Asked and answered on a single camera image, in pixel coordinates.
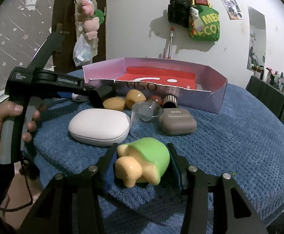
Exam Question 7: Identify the white oval case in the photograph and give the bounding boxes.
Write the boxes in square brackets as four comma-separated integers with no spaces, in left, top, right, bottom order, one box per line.
[68,108,130,147]

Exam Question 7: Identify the green yellow bear figurine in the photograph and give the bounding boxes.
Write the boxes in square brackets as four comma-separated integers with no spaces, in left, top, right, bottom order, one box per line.
[114,137,170,188]

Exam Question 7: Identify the grey brown eyeshadow case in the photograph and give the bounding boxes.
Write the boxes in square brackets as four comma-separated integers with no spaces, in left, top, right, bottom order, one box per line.
[160,108,197,136]

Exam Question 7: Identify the lilac round earbud case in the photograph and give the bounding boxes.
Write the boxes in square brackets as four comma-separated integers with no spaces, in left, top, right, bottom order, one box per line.
[72,94,89,103]

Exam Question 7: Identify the clear glass cup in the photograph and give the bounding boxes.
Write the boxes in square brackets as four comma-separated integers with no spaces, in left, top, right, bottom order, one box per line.
[130,101,163,139]

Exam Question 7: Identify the yellow round ball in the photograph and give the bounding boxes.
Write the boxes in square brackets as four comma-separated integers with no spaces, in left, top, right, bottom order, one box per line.
[103,97,125,112]

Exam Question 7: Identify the silver studded cylinder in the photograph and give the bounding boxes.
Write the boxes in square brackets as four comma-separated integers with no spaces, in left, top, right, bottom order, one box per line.
[162,95,178,108]

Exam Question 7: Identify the clear plastic bag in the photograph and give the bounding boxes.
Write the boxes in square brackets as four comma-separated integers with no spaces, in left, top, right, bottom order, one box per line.
[73,35,92,66]

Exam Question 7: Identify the blue textured table cloth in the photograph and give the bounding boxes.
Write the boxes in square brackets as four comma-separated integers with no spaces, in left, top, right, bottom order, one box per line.
[33,84,284,233]

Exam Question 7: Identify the dark wooden door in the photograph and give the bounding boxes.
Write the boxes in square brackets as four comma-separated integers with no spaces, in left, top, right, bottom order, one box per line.
[51,0,107,73]

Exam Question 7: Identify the red brown ball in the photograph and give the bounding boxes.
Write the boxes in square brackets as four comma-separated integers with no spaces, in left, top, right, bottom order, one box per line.
[149,95,163,106]

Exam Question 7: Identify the purple cardboard box tray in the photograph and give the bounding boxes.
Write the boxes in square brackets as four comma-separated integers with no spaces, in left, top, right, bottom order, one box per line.
[83,58,228,113]

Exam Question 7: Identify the pink plush toys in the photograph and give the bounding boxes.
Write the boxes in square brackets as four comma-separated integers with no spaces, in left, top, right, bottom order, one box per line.
[81,0,104,40]

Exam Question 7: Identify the dark cloth side table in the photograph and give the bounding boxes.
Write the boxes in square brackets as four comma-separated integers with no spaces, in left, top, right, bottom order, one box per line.
[246,75,284,122]

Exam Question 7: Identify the orange grey pole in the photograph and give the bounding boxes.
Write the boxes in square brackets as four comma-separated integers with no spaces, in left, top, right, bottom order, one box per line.
[167,27,174,59]

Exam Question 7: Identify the green tote bag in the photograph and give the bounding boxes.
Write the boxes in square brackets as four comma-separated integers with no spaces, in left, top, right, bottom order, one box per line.
[189,0,220,42]

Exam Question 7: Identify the wall mirror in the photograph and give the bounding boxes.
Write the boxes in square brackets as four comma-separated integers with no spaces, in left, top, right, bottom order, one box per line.
[247,6,266,71]

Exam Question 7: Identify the black bag on wall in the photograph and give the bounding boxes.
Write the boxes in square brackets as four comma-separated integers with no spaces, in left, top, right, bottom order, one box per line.
[167,0,191,28]

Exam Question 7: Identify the wall photo collage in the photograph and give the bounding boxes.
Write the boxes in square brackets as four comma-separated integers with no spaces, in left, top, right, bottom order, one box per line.
[221,0,242,20]

